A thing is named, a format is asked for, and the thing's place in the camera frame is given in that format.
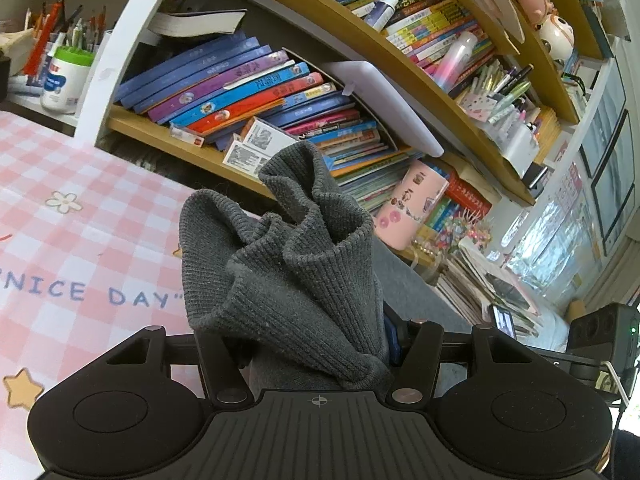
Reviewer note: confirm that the thick black-covered book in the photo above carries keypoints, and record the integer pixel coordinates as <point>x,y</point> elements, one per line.
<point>200,22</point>

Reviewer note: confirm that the pink gradient bottle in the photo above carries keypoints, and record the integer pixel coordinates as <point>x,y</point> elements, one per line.
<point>455,57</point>

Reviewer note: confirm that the black framed picture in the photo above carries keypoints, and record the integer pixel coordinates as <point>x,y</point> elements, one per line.
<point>605,120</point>

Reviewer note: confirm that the row of colourful slim books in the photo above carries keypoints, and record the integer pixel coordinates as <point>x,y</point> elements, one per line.
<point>430,15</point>

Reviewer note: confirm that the black smartphone with lit screen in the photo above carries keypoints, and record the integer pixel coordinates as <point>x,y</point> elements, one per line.
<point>504,321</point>

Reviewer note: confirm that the bunch of pens and pencils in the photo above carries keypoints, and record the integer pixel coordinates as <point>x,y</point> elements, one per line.
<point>75,25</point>

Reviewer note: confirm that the row of yellow books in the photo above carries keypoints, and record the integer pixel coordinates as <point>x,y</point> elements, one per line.
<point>547,132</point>

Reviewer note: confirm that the orange white carton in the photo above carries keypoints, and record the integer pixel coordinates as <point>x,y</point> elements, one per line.
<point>245,160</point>
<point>265,135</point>

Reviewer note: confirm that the black clip device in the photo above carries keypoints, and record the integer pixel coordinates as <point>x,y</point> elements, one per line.
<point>535,176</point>

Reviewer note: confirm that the wooden bookshelf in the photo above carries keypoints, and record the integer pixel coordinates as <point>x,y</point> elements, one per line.
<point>150,132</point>

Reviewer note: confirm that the white storage box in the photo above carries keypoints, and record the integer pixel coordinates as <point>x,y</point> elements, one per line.
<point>520,147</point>

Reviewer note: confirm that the small red white box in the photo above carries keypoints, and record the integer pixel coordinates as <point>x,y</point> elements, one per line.
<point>187,136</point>

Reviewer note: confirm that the white spray bottle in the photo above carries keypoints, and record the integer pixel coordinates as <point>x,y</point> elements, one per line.
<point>386,7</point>

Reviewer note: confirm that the row of blue purple books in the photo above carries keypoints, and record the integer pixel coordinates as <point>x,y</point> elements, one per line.
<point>225,85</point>

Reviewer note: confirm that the grey knit pants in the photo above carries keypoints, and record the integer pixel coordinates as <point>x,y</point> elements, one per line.
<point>300,270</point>

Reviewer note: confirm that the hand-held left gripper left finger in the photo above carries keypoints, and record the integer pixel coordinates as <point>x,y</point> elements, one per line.
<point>215,360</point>

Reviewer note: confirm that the clear pen holder with pens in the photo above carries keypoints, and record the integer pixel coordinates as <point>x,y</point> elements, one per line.
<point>492,97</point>

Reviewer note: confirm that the pink sticker-covered tin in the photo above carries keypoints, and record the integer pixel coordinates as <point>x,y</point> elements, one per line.
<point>410,205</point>

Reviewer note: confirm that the stack of notebooks and papers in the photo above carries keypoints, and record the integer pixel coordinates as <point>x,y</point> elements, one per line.
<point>475,285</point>

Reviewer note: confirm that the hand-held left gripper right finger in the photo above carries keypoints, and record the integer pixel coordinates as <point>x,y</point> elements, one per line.
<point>392,340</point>

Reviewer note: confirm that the red hardcover dictionary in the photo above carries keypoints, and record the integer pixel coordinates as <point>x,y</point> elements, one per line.
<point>470,195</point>

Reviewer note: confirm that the white round figurine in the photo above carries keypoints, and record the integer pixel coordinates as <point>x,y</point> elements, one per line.
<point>555,37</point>

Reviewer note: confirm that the alphabet wall poster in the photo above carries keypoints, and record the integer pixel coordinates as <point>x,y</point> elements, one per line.
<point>577,195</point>

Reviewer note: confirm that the white jar with green lid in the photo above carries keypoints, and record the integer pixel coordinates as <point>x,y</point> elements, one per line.
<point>65,85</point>

